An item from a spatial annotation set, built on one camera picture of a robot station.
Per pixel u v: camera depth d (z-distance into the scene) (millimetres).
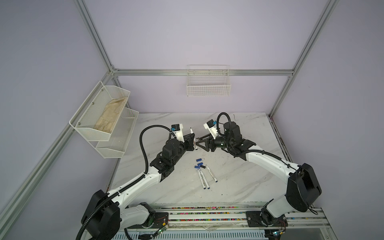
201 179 863
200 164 930
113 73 925
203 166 928
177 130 661
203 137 772
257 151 549
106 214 393
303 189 434
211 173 886
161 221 729
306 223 736
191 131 763
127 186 453
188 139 671
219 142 691
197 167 923
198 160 952
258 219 732
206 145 699
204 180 860
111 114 804
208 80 949
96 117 766
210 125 688
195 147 767
